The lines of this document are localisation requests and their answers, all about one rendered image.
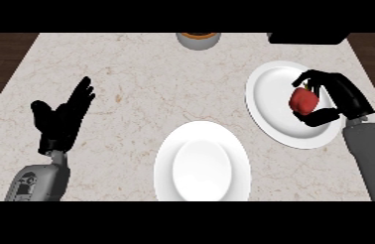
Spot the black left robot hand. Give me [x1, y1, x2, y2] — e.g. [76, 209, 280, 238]
[29, 75, 95, 157]

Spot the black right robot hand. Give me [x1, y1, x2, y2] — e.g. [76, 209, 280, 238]
[289, 68, 375, 128]

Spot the red bell pepper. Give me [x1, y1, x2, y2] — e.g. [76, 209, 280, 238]
[287, 85, 320, 117]

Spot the white round plate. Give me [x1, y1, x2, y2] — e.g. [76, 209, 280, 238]
[151, 120, 253, 202]
[244, 60, 345, 150]

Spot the black box appliance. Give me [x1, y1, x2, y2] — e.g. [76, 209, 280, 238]
[267, 32, 351, 46]

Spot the grey cup with orange rim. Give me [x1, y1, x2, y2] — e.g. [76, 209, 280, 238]
[175, 32, 222, 52]

